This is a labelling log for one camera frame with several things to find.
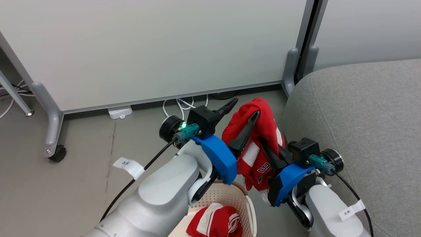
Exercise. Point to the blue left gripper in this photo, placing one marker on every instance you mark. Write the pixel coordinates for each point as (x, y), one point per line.
(220, 158)

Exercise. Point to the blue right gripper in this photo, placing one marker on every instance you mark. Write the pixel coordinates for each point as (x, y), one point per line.
(287, 179)

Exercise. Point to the red white jersey with logo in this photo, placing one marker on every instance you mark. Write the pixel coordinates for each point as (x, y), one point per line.
(263, 112)

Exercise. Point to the red white striped garment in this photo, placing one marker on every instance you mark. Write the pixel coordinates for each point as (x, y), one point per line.
(220, 223)

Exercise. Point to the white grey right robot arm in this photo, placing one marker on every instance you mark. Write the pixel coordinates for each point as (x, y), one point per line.
(329, 210)

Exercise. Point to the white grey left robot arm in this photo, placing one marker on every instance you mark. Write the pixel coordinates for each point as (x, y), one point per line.
(164, 194)

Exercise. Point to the cream perforated laundry basket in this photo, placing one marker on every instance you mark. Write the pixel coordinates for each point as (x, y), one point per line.
(230, 197)

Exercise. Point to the grey partition foot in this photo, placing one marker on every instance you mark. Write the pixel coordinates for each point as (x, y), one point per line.
(290, 72)
(311, 61)
(52, 125)

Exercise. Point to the grey fabric sofa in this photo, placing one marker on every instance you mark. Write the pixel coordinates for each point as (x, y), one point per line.
(378, 115)

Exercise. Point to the wide white partition panel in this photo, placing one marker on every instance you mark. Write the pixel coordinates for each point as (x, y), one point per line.
(148, 49)

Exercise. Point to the white power adapter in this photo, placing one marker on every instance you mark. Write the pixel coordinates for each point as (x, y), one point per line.
(120, 112)

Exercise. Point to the narrow white partition panel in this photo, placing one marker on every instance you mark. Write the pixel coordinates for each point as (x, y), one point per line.
(368, 29)

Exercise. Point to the black caster wheel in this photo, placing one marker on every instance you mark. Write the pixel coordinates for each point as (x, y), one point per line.
(58, 154)

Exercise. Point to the grey metal table leg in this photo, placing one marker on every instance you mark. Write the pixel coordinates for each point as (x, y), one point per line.
(14, 93)

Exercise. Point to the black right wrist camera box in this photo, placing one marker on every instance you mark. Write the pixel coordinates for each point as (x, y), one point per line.
(304, 149)

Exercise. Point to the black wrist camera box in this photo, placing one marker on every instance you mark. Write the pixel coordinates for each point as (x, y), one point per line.
(304, 149)
(204, 120)

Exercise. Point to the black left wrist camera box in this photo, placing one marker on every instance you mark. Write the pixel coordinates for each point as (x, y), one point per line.
(204, 120)

